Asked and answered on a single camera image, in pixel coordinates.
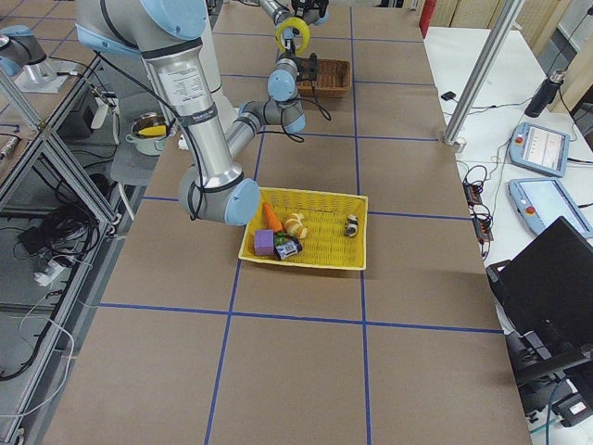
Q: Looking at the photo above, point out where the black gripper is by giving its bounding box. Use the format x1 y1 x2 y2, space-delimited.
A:
291 0 329 23
276 39 300 70

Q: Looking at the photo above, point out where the yellow tape roll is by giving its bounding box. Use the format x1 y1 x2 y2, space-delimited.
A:
275 17 310 55

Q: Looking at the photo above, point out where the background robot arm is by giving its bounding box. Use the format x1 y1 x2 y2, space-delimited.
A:
1 25 66 94

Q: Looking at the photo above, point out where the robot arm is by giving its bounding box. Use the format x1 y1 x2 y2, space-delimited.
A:
255 0 329 25
76 1 321 226

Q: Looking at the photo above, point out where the brown wicker basket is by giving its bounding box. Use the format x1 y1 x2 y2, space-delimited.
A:
296 59 352 98

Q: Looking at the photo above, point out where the yellow woven basket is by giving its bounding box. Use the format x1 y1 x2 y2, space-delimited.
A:
238 187 369 271

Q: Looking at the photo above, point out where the white enamel pot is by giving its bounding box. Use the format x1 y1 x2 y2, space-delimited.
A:
125 112 170 157

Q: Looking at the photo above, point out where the orange toy carrot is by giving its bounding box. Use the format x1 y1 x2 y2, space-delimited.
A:
262 202 290 246

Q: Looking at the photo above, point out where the toy croissant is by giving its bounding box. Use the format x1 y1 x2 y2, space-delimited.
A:
284 213 308 239

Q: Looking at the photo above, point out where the panda figurine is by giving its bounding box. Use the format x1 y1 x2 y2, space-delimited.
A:
344 214 359 237

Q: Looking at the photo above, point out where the purple foam block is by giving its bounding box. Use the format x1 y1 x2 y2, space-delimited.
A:
254 229 275 256

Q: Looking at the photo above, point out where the small can with label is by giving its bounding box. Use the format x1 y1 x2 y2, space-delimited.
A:
274 239 303 261

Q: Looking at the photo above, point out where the black water bottle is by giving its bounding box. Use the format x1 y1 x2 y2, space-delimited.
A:
524 70 566 118

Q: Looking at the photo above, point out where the black usb hub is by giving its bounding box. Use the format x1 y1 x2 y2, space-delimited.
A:
462 181 494 243

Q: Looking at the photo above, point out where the upper teach pendant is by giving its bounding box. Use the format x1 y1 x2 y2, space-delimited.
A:
508 121 571 178

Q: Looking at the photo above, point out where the teach pendant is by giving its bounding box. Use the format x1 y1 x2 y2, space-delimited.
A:
508 121 571 178
508 178 592 239

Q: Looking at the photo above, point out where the lower teach pendant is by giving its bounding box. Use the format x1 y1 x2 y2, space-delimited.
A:
508 178 592 239

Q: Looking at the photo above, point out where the black laptop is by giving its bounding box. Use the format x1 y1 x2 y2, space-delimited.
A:
486 217 592 389

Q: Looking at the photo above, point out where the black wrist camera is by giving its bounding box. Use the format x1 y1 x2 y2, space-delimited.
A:
295 53 318 83

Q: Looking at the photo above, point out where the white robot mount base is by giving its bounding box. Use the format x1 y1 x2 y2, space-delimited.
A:
199 1 234 114

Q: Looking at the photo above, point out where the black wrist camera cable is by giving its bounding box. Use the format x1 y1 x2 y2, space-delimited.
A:
259 81 334 145

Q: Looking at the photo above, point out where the aluminium frame post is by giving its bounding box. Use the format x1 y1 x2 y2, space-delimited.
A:
441 0 524 154

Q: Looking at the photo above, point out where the aluminium frame rack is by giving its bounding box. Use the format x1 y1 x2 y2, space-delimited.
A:
1 64 126 444

